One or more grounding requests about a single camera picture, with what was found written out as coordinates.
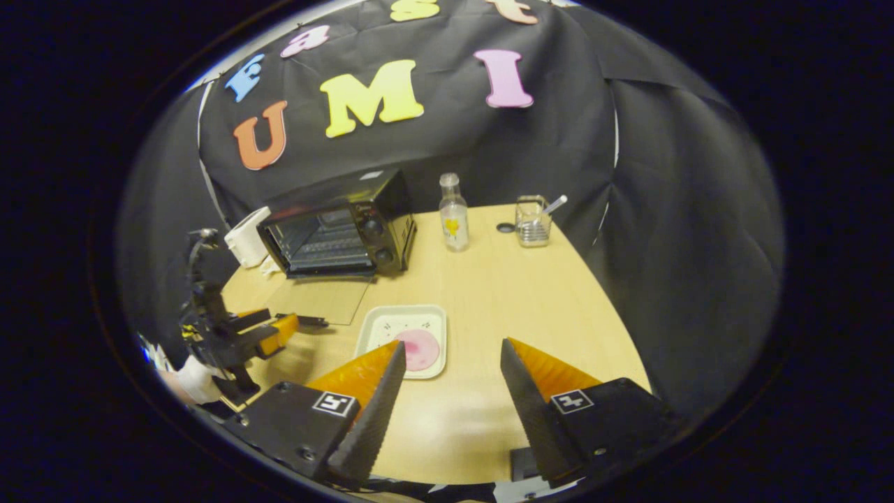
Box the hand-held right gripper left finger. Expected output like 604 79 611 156
222 340 407 488

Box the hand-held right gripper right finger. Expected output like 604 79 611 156
499 337 680 488

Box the pink round food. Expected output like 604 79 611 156
393 329 441 372

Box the square white plate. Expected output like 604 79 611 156
354 305 448 380

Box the black electric oven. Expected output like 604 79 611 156
256 168 418 329

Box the small black box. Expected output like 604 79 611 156
510 447 542 483

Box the white toaster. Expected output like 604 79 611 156
224 206 272 269

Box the clear glass jar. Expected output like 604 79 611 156
515 195 552 248

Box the clear bottle with yellow label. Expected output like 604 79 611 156
439 173 469 252

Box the black backdrop cloth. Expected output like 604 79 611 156
119 0 786 420

